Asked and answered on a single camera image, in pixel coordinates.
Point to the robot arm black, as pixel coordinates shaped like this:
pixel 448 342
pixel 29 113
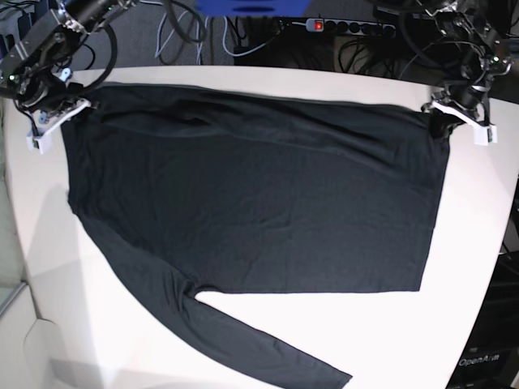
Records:
pixel 53 40
pixel 470 50

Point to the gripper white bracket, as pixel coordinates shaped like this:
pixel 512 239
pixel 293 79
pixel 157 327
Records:
pixel 459 103
pixel 49 100

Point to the blue box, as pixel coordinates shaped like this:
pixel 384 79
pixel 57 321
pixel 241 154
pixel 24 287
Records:
pixel 253 8

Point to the white power strip red switch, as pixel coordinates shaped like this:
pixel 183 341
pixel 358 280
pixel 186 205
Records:
pixel 346 27

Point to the black OpenArm equipment case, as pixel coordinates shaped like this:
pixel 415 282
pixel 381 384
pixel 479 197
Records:
pixel 490 356

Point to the black long-sleeve T-shirt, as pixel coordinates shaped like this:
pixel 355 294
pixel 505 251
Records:
pixel 187 190

